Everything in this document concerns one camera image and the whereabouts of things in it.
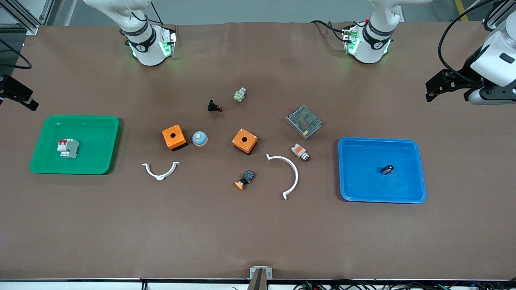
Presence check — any white red circuit breaker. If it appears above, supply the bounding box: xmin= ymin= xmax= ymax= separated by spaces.
xmin=57 ymin=139 xmax=80 ymax=158

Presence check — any green plastic tray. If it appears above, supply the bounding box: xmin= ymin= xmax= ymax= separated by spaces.
xmin=29 ymin=115 xmax=120 ymax=175

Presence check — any blue plastic tray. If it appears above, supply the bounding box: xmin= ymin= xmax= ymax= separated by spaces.
xmin=338 ymin=137 xmax=427 ymax=204

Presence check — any metal mesh power supply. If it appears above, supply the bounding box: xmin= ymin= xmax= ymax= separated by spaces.
xmin=286 ymin=105 xmax=323 ymax=140

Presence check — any small white pipe clamp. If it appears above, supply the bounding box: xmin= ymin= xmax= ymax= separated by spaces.
xmin=142 ymin=162 xmax=180 ymax=181

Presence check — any orange button box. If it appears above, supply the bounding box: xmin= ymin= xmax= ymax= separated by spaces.
xmin=232 ymin=128 xmax=258 ymax=155
xmin=162 ymin=124 xmax=188 ymax=151

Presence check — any large white pipe clamp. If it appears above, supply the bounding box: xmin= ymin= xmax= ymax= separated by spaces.
xmin=266 ymin=153 xmax=299 ymax=200

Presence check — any white table edge strip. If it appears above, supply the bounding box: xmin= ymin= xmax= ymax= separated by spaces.
xmin=0 ymin=279 xmax=516 ymax=290

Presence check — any yellow mushroom push button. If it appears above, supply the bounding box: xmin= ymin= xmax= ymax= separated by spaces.
xmin=235 ymin=170 xmax=255 ymax=190

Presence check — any brown table mat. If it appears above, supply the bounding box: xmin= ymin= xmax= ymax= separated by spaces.
xmin=0 ymin=21 xmax=516 ymax=281

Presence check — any aluminium frame profile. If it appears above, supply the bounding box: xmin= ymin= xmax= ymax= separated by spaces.
xmin=0 ymin=0 xmax=61 ymax=36

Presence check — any black left base cable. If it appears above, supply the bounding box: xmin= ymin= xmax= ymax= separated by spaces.
xmin=310 ymin=19 xmax=352 ymax=43

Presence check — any grey metal table bracket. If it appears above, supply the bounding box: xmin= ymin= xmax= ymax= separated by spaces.
xmin=247 ymin=266 xmax=273 ymax=290

